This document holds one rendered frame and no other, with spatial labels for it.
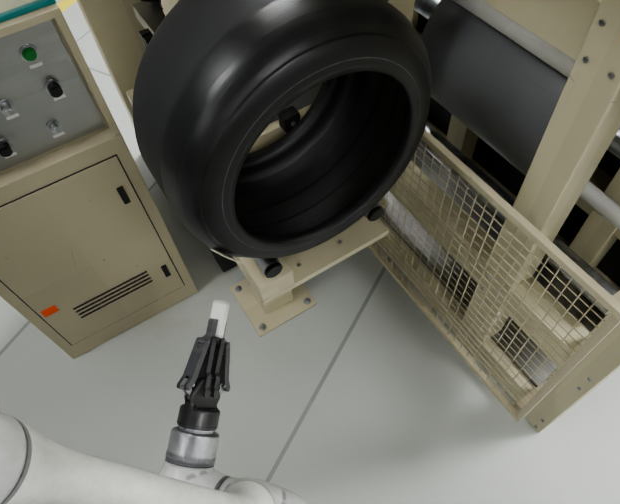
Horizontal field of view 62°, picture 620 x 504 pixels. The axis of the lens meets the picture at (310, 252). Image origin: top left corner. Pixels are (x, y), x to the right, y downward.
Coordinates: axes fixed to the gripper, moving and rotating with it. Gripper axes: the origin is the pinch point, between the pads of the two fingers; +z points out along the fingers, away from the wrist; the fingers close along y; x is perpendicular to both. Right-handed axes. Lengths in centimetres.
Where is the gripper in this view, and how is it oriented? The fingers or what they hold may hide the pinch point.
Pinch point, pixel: (218, 319)
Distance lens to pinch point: 101.3
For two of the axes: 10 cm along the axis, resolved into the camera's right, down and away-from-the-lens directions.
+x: 8.7, 0.5, -5.0
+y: 4.7, 2.5, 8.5
